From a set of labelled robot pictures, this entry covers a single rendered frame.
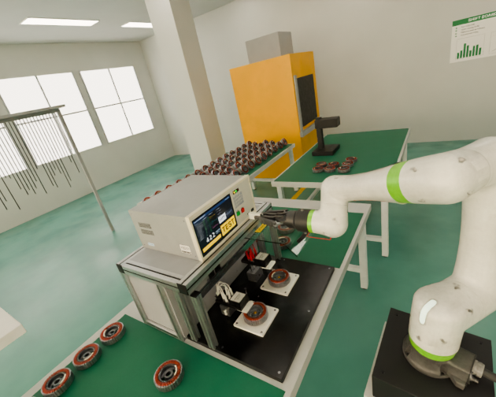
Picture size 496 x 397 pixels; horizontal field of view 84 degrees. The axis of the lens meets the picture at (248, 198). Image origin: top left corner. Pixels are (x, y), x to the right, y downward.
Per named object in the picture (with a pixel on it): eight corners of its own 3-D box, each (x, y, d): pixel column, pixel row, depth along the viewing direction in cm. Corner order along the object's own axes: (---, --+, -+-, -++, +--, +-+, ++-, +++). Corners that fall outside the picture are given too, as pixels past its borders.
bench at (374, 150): (409, 181, 386) (410, 127, 357) (391, 261, 250) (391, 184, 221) (331, 179, 447) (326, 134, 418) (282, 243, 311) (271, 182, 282)
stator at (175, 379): (154, 397, 102) (150, 391, 101) (157, 369, 113) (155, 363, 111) (183, 387, 103) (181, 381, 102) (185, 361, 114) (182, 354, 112)
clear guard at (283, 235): (316, 228, 137) (315, 217, 135) (297, 257, 119) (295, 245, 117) (260, 221, 155) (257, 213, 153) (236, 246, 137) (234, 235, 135)
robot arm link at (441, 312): (474, 345, 82) (489, 298, 74) (437, 371, 77) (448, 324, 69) (432, 314, 93) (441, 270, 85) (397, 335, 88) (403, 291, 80)
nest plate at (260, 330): (279, 310, 125) (278, 308, 124) (263, 337, 114) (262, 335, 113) (251, 302, 133) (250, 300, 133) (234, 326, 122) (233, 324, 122)
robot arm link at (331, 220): (342, 239, 97) (349, 239, 106) (345, 204, 98) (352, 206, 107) (305, 235, 105) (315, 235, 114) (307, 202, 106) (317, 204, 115)
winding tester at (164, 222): (257, 211, 143) (248, 174, 135) (202, 261, 111) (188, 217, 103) (201, 205, 165) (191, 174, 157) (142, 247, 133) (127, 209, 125)
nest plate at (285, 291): (299, 276, 143) (298, 274, 142) (286, 296, 132) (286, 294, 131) (273, 270, 151) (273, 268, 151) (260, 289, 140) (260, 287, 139)
